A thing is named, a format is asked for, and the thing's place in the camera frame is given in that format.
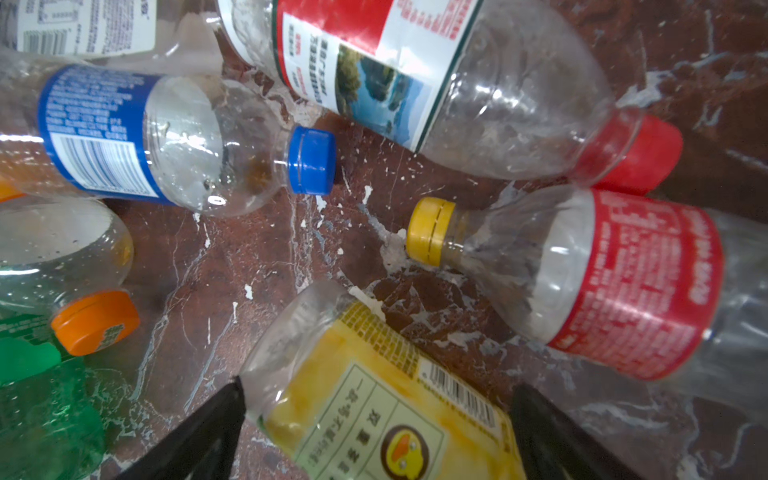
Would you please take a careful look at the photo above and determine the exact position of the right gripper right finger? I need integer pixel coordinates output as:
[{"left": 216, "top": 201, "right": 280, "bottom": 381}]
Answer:
[{"left": 508, "top": 384, "right": 641, "bottom": 480}]

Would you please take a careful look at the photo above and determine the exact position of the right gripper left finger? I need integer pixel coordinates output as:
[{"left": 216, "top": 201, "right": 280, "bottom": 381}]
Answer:
[{"left": 118, "top": 377, "right": 246, "bottom": 479}]

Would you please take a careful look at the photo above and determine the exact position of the yellow label tea bottle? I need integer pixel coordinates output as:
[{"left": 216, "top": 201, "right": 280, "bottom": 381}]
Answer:
[{"left": 239, "top": 281, "right": 525, "bottom": 479}]

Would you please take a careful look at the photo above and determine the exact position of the clear bottle red label yellow cap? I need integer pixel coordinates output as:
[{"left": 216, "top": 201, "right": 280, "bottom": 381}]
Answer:
[{"left": 406, "top": 185, "right": 767, "bottom": 422}]

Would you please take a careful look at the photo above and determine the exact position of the clear bottle red white label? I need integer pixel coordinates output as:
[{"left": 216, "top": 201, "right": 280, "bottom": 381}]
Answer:
[{"left": 218, "top": 1, "right": 683, "bottom": 195}]

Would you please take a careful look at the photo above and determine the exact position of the green soda bottle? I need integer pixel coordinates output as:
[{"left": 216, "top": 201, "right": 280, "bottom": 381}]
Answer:
[{"left": 1, "top": 309, "right": 105, "bottom": 479}]

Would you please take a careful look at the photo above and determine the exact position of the clear bottle orange label cap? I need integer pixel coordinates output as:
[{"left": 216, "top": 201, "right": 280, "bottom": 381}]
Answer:
[{"left": 1, "top": 182, "right": 140, "bottom": 356}]

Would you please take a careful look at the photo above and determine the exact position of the small clear bottle blue label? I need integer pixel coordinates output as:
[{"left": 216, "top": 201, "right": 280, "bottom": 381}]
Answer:
[{"left": 1, "top": 49, "right": 337, "bottom": 218}]

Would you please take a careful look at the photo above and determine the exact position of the square clear bottle white label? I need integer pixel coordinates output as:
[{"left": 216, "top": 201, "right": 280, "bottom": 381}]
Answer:
[{"left": 1, "top": 0, "right": 224, "bottom": 75}]

